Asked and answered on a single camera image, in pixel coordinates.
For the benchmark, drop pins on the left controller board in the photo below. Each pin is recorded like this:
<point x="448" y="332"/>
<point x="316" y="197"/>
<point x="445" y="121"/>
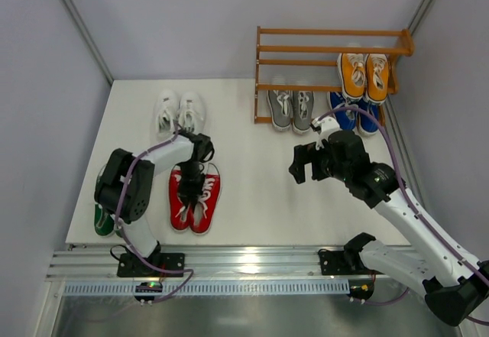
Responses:
<point x="148" y="292"/>

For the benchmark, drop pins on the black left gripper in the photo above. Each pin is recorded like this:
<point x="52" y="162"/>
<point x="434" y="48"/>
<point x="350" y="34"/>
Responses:
<point x="191" y="187"/>

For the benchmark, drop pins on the orange canvas sneaker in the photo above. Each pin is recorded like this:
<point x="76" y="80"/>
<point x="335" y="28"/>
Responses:
<point x="377" y="72"/>
<point x="352" y="75"/>

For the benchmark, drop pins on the controller board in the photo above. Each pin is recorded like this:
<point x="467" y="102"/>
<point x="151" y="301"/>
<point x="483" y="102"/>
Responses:
<point x="148" y="292"/>
<point x="361" y="290"/>

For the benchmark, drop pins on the right controller board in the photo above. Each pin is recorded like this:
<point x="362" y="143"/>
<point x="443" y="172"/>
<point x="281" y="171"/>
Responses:
<point x="361" y="290"/>

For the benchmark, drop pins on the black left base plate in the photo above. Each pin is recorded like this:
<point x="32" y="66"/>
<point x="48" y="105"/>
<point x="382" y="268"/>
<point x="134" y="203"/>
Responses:
<point x="130" y="265"/>

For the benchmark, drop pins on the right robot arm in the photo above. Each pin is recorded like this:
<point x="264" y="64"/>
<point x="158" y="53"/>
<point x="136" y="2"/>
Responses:
<point x="452" y="281"/>

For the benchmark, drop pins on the red canvas sneaker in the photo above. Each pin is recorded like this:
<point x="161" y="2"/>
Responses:
<point x="204" y="209"/>
<point x="181" y="213"/>

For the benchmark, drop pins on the white leather sneaker left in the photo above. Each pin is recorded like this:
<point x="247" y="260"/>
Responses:
<point x="165" y="114"/>

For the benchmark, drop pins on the wooden shoe shelf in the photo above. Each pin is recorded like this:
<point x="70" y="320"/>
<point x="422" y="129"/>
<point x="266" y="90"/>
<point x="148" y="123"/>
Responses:
<point x="404" y="47"/>

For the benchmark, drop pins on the white leather sneaker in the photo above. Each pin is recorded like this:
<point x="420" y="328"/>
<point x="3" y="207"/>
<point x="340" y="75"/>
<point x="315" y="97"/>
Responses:
<point x="165" y="114"/>
<point x="192" y="113"/>

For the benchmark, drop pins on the white leather sneaker right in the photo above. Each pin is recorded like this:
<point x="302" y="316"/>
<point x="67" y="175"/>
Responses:
<point x="192" y="113"/>

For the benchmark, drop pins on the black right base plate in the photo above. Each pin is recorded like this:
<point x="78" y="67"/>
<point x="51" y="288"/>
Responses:
<point x="342" y="263"/>

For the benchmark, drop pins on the aluminium mounting rail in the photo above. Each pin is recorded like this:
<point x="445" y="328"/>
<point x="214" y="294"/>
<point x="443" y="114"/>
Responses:
<point x="83" y="262"/>

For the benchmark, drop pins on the grey canvas sneaker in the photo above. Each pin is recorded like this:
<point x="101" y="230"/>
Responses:
<point x="303" y="103"/>
<point x="279" y="102"/>

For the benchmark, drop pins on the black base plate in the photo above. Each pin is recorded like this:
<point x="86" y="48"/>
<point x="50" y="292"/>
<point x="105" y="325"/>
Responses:
<point x="342" y="263"/>
<point x="130" y="265"/>

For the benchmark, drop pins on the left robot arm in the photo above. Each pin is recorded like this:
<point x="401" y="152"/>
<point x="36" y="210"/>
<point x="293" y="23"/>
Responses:
<point x="124" y="188"/>

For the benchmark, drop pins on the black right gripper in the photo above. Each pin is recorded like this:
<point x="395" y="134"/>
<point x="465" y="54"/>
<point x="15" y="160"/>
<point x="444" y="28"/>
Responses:
<point x="315" y="165"/>

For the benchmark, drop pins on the slotted grey cable duct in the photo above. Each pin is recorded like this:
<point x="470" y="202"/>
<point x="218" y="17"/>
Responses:
<point x="214" y="288"/>

